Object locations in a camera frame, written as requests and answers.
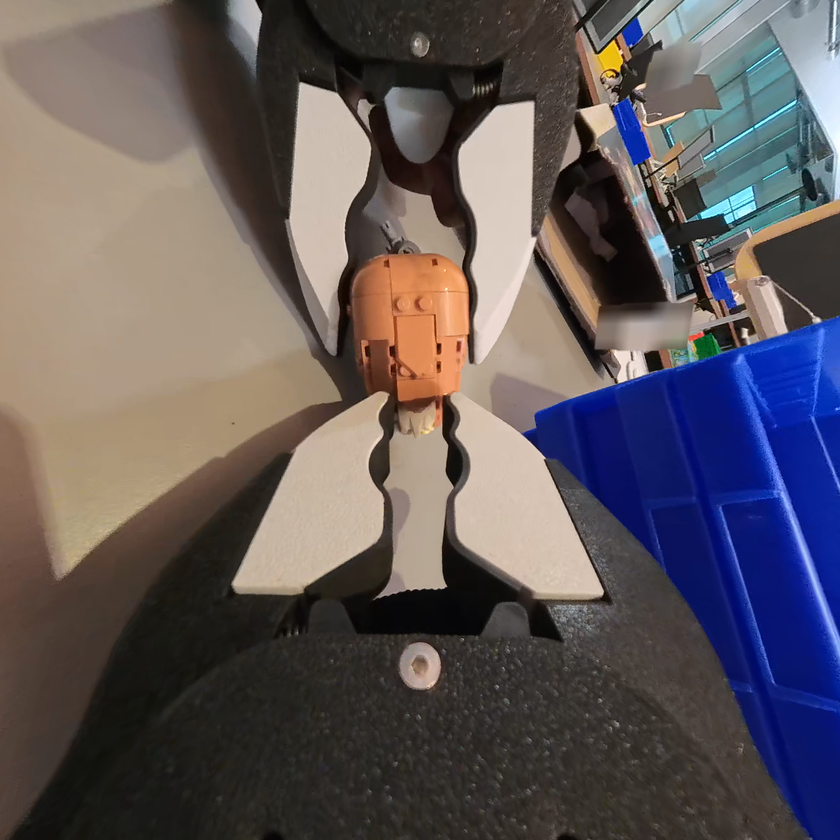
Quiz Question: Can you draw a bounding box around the person's left hand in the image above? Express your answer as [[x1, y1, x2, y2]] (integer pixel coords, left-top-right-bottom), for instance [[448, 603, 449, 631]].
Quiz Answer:
[[367, 108, 471, 228]]

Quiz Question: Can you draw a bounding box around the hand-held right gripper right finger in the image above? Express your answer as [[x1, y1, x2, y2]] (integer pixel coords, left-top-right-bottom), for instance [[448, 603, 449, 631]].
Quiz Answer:
[[445, 392, 606, 603]]

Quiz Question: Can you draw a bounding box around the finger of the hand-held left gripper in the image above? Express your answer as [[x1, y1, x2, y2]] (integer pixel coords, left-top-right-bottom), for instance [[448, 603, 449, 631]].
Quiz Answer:
[[456, 100, 539, 365], [285, 82, 375, 358]]

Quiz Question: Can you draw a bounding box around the black panel with wooden rim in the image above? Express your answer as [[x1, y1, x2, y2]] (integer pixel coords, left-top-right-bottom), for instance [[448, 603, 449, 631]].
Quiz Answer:
[[735, 200, 840, 329]]

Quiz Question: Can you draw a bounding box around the black board on stand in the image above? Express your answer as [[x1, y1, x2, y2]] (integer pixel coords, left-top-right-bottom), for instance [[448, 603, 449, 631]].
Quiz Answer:
[[577, 0, 647, 53]]

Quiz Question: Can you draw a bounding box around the orange and tan toy segment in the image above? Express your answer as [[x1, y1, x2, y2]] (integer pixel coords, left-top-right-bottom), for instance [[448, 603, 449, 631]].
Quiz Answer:
[[348, 223, 470, 437]]

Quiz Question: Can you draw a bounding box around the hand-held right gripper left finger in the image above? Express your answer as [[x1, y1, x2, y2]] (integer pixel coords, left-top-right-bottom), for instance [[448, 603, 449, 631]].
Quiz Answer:
[[231, 390, 395, 598]]

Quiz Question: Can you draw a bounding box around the cardboard toy box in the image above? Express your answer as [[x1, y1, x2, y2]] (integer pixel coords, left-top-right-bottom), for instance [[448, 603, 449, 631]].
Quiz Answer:
[[535, 101, 697, 382]]

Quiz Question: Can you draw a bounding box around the blue plastic bin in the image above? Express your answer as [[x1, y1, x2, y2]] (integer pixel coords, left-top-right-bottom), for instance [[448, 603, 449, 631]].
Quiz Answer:
[[524, 315, 840, 840]]

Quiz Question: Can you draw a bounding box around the blue storage bin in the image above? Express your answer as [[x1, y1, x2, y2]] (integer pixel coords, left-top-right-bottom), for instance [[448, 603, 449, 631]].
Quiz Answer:
[[612, 98, 654, 165]]

